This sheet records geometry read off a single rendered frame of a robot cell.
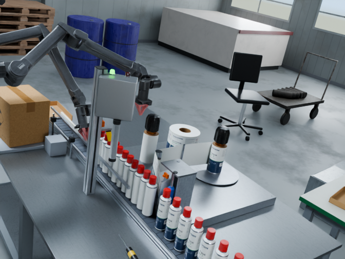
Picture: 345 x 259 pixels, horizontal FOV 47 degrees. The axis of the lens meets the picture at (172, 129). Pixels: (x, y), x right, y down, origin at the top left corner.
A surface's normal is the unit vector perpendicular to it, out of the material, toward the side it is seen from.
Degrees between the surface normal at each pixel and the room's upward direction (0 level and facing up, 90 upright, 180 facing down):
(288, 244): 0
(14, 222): 0
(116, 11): 90
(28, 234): 90
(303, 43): 90
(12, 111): 90
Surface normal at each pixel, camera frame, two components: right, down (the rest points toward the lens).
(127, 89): 0.01, 0.39
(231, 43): -0.74, 0.15
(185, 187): 0.57, 0.41
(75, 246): 0.17, -0.91
